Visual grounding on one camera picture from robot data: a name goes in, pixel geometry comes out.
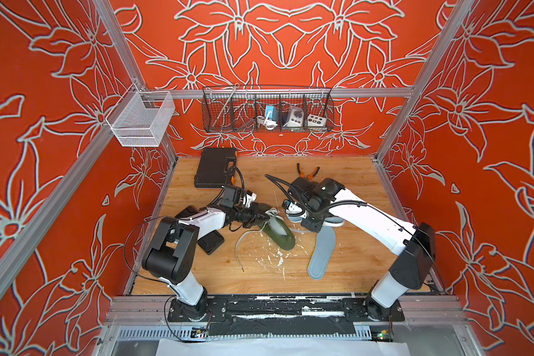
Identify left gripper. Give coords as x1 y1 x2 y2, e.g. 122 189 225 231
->
231 203 269 228

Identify green shoe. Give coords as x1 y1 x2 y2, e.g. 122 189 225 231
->
323 216 345 228
234 208 296 271

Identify grey insole being inserted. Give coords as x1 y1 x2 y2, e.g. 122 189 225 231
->
282 200 306 223

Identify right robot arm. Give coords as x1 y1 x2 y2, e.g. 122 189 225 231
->
286 177 436 320

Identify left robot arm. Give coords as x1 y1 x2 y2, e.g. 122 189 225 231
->
142 185 271 318

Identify grey insole on table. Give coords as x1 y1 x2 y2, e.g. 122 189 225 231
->
307 226 337 280

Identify black tool case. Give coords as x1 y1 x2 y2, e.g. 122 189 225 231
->
194 148 237 188

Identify white dotted box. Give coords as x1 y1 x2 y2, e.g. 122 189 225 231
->
306 114 326 131

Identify blue white box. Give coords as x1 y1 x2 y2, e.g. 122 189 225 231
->
264 105 279 127

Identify clear plastic bin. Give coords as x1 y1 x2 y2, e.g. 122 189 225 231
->
106 92 176 148

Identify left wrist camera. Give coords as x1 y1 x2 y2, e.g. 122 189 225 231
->
241 191 257 209

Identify orange handled pliers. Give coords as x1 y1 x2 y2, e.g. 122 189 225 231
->
296 162 321 181

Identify black wire basket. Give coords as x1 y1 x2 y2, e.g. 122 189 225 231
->
202 85 336 134

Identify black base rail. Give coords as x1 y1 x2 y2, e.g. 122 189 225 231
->
163 294 406 341

